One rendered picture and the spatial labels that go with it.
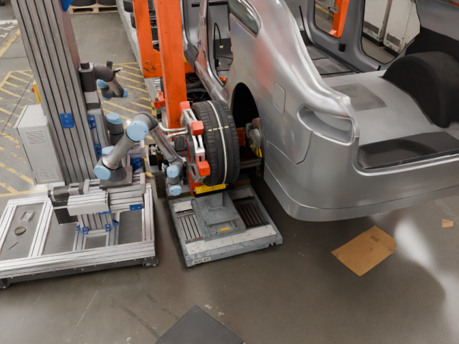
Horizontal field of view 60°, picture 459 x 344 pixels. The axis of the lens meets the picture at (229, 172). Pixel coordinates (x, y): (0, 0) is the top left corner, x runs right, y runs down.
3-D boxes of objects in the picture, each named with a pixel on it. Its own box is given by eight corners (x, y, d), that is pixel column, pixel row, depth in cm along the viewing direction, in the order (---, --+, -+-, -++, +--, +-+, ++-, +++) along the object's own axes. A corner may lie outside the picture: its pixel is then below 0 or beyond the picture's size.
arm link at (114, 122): (121, 134, 310) (119, 119, 302) (104, 134, 310) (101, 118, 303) (126, 126, 319) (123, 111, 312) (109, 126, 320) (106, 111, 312)
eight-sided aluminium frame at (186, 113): (207, 194, 302) (203, 132, 271) (198, 195, 301) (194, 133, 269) (190, 157, 344) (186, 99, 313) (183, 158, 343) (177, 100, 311)
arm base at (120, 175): (104, 183, 274) (102, 171, 268) (106, 170, 286) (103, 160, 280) (126, 181, 276) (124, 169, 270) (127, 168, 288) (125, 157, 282)
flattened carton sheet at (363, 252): (401, 246, 335) (402, 244, 333) (359, 277, 308) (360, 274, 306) (372, 227, 354) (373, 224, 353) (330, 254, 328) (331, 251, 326)
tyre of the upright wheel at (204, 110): (212, 127, 356) (231, 193, 331) (186, 131, 350) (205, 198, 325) (222, 81, 297) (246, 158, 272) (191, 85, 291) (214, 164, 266)
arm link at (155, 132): (135, 108, 254) (174, 166, 277) (130, 117, 245) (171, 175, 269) (149, 102, 250) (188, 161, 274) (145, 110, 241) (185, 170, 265)
